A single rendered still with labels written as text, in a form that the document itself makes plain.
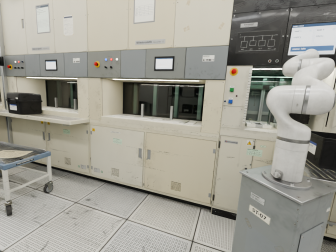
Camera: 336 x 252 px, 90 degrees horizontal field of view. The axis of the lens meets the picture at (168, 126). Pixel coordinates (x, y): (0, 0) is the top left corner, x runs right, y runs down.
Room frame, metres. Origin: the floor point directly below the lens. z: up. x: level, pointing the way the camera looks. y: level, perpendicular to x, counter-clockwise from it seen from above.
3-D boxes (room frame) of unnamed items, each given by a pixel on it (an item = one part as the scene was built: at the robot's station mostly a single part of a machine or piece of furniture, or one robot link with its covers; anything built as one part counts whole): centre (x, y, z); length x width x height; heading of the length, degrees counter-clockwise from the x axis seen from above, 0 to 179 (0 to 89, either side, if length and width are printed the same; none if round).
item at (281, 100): (0.76, -0.53, 1.07); 0.19 x 0.12 x 0.24; 51
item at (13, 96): (2.16, 1.85, 0.93); 0.30 x 0.28 x 0.26; 68
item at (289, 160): (0.74, -0.56, 0.85); 0.19 x 0.19 x 0.18
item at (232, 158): (1.75, -1.03, 0.98); 0.95 x 0.88 x 1.95; 161
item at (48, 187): (1.68, 1.72, 0.24); 0.97 x 0.52 x 0.48; 73
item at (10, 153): (1.59, 1.56, 0.47); 0.31 x 0.23 x 0.02; 92
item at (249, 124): (1.67, -0.89, 0.89); 0.22 x 0.21 x 0.04; 161
